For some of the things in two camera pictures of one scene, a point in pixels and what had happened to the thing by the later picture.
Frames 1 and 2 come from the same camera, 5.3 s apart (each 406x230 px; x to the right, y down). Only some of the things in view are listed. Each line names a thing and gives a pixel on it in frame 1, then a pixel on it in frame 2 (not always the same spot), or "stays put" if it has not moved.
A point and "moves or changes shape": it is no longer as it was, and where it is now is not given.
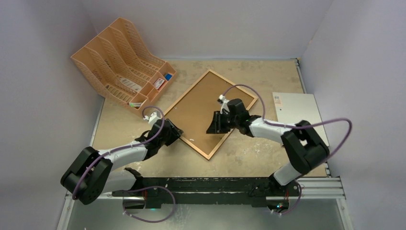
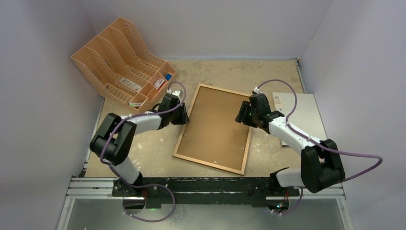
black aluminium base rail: x=219 y=191 stays put
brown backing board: x=193 y=113 moves or changes shape
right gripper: x=221 y=121 -> x=244 y=112
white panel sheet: x=291 y=108 stays put
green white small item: x=135 y=104 stays put
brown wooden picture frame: x=190 y=141 moves or changes shape
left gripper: x=174 y=134 -> x=184 y=119
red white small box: x=159 y=83 stays put
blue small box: x=168 y=76 stays put
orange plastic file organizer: x=123 y=68 stays put
